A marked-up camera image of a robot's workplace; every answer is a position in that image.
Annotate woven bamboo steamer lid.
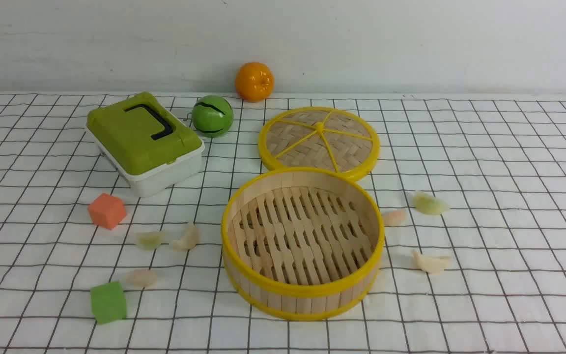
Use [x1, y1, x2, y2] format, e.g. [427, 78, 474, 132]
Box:
[257, 107, 380, 181]

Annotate white dumpling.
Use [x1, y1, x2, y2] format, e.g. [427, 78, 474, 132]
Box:
[170, 224, 200, 252]
[411, 250, 453, 274]

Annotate bamboo steamer tray yellow rim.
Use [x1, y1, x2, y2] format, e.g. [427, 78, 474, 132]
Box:
[222, 168, 385, 321]

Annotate checkered white tablecloth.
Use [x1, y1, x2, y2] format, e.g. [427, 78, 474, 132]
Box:
[0, 92, 566, 354]

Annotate orange foam cube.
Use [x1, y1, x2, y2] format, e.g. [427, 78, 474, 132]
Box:
[87, 193, 127, 230]

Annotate pale green dumpling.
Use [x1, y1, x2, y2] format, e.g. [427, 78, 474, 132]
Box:
[135, 231, 166, 250]

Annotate green foam cube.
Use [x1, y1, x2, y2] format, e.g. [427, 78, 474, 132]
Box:
[90, 281, 127, 325]

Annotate green toy ball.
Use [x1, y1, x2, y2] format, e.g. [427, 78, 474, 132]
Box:
[191, 95, 234, 137]

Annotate orange toy fruit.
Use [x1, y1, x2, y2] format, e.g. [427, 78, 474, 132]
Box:
[234, 62, 275, 102]

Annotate pink dumpling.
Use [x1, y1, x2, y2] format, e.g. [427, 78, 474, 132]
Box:
[124, 269, 158, 288]
[382, 209, 407, 227]

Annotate green lid white box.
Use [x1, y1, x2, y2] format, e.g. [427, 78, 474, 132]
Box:
[86, 91, 205, 198]

